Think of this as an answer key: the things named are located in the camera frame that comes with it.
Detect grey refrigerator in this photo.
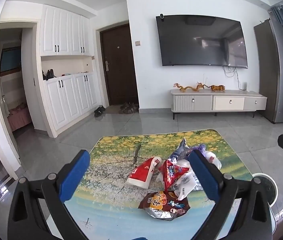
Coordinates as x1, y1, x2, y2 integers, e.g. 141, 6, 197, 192
253, 11, 283, 123

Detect wall-mounted black television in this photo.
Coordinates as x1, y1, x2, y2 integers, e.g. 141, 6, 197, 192
156, 15, 248, 68

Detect blue white wrapper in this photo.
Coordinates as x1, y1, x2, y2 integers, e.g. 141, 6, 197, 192
168, 138, 190, 164

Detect pink bed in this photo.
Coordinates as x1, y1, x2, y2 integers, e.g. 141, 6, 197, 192
8, 102, 32, 132

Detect white grey television cabinet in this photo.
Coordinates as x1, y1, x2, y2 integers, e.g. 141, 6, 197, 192
170, 89, 267, 120

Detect bedroom window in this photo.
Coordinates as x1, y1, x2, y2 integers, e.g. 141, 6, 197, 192
0, 49, 22, 74

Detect red snack packet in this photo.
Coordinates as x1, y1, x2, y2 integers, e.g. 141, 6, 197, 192
159, 159, 190, 193

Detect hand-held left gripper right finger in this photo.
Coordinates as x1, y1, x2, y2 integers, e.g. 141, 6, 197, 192
188, 149, 273, 240

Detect white shoe cabinet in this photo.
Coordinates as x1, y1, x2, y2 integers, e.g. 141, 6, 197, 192
40, 4, 99, 138

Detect golden dragon figurine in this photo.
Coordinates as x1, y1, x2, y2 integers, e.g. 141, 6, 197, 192
173, 82, 210, 92

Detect brown snack packet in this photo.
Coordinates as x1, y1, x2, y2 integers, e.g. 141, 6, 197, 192
138, 190, 190, 221

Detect clear wrapper with red spot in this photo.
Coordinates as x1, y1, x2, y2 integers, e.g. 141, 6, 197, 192
204, 150, 222, 169

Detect hanging television cables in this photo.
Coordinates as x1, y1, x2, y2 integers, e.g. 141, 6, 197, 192
223, 65, 240, 90

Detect white interior door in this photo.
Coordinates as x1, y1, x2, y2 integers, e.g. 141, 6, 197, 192
22, 27, 41, 130

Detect white printed plastic wrapper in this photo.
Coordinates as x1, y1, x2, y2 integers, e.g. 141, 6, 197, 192
173, 172, 199, 201

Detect white tissue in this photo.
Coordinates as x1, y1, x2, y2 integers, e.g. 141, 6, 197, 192
176, 159, 192, 173

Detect black handbag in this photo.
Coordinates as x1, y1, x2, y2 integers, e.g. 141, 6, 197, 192
42, 69, 55, 81

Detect landscape print table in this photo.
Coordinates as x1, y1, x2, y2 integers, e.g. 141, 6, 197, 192
64, 129, 253, 240

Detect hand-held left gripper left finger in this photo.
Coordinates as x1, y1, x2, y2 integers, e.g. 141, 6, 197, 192
8, 149, 91, 240

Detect red white tissue pack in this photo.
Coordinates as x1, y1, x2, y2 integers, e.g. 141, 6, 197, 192
127, 156, 162, 189

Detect dark brown entrance door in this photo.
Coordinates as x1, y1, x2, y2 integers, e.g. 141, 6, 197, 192
100, 24, 139, 106

